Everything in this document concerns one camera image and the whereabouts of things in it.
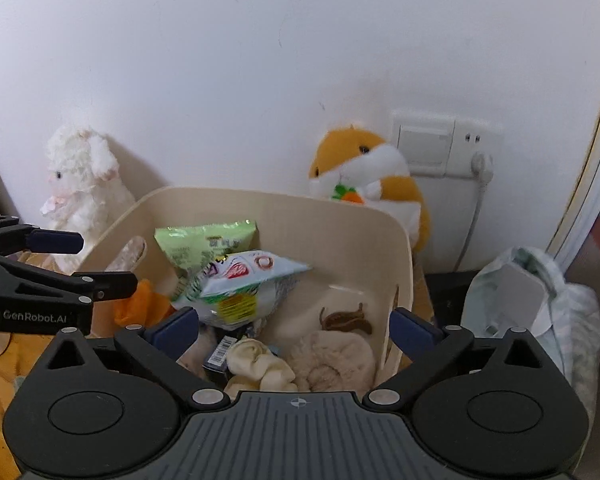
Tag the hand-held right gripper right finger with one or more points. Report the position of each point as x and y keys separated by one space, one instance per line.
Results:
x=412 y=330

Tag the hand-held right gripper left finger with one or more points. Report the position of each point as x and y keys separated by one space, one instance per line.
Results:
x=175 y=332

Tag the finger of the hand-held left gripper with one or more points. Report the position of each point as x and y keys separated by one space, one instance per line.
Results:
x=55 y=241
x=110 y=285

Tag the orange fabric piece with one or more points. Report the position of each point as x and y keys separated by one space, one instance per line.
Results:
x=140 y=305

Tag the dark snack bar packet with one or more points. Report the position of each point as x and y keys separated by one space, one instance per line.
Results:
x=219 y=357

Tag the dark brown fuzzy piece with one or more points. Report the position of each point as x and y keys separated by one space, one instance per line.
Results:
x=347 y=321

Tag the white and green snack packet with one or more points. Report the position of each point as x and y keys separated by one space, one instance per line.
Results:
x=245 y=285

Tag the beige fuzzy plush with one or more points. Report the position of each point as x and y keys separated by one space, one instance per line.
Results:
x=330 y=355

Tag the white plush toy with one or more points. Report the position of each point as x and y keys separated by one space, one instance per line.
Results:
x=260 y=362

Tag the beige plastic container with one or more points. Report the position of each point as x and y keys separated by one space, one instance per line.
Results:
x=330 y=240

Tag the white lamb plush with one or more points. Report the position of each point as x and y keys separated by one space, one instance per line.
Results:
x=85 y=180

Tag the white adapter box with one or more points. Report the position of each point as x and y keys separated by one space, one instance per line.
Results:
x=515 y=295

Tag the white plastic bag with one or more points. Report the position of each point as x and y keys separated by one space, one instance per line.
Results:
x=580 y=320

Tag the orange hamster plush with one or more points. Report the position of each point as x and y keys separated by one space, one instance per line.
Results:
x=375 y=160

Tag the white plug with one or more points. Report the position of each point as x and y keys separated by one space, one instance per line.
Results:
x=481 y=166

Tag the white wall socket panel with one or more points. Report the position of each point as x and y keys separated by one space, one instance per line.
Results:
x=425 y=145

